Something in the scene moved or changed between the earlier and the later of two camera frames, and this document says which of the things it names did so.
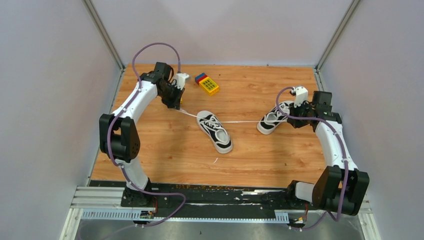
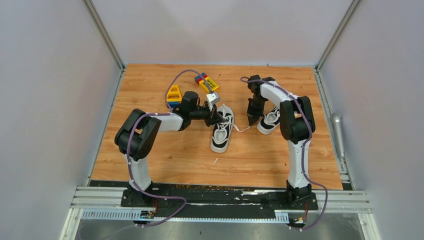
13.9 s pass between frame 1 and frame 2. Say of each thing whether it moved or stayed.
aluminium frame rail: stayed
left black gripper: moved
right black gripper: moved
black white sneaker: stayed
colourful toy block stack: stayed
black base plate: stayed
